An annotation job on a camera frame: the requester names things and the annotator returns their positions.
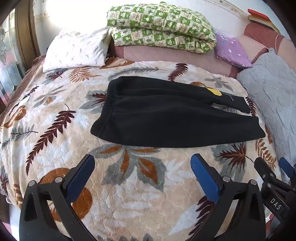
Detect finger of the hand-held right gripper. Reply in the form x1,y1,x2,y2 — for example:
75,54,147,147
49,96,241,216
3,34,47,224
278,157,296,184
254,157,276,184

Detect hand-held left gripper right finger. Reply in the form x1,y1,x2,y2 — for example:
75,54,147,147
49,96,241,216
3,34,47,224
190,153,266,241

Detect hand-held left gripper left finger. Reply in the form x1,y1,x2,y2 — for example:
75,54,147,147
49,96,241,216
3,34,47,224
20,154,96,241

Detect black pants with yellow patch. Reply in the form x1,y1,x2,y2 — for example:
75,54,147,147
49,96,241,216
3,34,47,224
91,76,266,148

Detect leaf print fleece blanket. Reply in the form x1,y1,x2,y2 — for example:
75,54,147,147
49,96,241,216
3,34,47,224
0,54,281,241

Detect grey quilted blanket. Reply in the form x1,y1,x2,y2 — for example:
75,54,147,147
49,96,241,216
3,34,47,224
236,48,296,163

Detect purple floral pillow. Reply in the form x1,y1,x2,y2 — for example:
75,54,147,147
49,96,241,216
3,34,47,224
214,30,253,69

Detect white patterned pillow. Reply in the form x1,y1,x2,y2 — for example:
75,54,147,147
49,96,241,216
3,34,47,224
42,27,112,73

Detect pink padded headboard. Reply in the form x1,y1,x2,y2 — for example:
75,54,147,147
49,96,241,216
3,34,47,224
243,23,296,70

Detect beige book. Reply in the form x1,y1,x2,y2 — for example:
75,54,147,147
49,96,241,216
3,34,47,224
248,16,281,33

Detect red book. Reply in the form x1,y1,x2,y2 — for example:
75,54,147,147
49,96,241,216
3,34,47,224
247,9,270,21

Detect green checked folded quilt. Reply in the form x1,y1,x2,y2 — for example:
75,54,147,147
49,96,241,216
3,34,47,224
106,2,217,54

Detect white cord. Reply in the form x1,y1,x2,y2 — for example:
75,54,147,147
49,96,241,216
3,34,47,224
274,34,284,54

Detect brown wooden window frame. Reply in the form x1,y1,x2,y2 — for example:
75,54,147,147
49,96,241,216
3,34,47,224
14,0,48,70

